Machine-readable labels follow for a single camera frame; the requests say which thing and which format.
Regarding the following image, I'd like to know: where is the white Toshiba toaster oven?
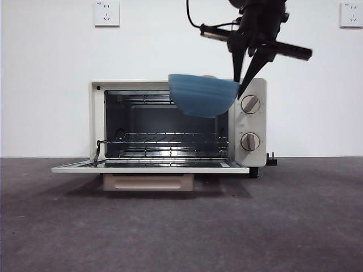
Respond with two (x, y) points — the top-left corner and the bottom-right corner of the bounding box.
(90, 78), (267, 179)

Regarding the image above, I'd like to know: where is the beige temperature knob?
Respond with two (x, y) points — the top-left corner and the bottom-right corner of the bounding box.
(240, 95), (261, 115)

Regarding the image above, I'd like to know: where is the blue ribbed bowl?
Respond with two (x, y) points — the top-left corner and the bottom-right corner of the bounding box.
(168, 74), (242, 118)

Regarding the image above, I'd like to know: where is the white wall socket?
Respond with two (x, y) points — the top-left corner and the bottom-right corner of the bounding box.
(340, 2), (363, 29)
(94, 1), (120, 28)

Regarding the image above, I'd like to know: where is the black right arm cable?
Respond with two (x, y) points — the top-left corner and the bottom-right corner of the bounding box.
(186, 0), (242, 29)

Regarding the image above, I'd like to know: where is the metal wire oven rack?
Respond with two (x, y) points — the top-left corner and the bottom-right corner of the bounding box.
(97, 131), (229, 148)

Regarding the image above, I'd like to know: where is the beige timer knob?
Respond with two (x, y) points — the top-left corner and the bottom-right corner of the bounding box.
(240, 131), (261, 152)

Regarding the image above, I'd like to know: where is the oven door with beige handle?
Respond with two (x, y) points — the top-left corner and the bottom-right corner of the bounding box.
(50, 158), (250, 192)

